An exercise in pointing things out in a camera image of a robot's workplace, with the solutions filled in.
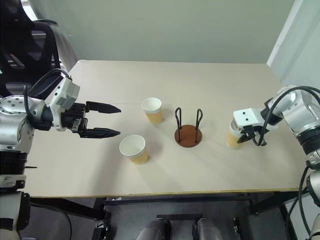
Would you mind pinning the pale partition panel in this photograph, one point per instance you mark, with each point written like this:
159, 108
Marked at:
297, 37

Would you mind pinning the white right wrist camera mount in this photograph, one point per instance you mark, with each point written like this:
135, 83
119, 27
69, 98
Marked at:
246, 116

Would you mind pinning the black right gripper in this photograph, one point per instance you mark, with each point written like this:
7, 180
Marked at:
255, 133

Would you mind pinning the black office chair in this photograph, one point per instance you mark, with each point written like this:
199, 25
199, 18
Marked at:
27, 50

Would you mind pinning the tan paper cup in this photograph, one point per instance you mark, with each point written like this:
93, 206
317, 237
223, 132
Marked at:
232, 140
137, 155
153, 115

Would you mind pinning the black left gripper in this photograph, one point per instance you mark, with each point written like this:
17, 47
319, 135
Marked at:
75, 115

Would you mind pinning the black metal table frame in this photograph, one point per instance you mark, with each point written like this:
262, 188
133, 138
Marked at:
175, 200

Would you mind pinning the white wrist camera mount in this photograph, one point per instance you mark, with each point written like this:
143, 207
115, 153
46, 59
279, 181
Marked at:
246, 116
65, 93

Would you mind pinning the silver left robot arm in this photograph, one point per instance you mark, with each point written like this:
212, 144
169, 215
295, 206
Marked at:
11, 111

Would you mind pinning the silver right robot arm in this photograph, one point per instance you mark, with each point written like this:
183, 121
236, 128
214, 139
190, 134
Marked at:
297, 110

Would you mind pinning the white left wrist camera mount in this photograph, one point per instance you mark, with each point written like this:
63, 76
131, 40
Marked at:
65, 93

